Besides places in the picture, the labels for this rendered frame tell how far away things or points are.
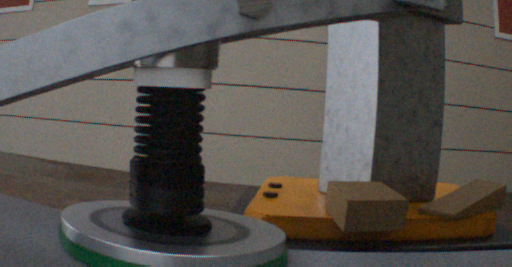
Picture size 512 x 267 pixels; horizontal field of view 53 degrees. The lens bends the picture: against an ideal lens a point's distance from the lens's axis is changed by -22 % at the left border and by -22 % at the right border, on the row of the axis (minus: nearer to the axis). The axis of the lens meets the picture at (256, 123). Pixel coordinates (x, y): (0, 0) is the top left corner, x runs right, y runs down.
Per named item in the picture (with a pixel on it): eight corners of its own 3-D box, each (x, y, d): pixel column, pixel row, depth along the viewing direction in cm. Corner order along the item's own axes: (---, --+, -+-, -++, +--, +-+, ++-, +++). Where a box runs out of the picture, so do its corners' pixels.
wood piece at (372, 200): (324, 208, 107) (328, 181, 107) (376, 207, 107) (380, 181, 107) (341, 232, 87) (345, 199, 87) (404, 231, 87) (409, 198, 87)
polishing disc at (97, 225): (327, 263, 49) (329, 250, 49) (73, 262, 40) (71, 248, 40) (233, 215, 68) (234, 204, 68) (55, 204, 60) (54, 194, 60)
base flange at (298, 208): (266, 191, 149) (268, 171, 148) (452, 197, 144) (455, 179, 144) (240, 235, 100) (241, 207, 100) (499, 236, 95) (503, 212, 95)
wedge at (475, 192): (472, 201, 113) (476, 178, 113) (503, 207, 105) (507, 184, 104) (416, 212, 103) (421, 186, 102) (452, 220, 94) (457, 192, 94)
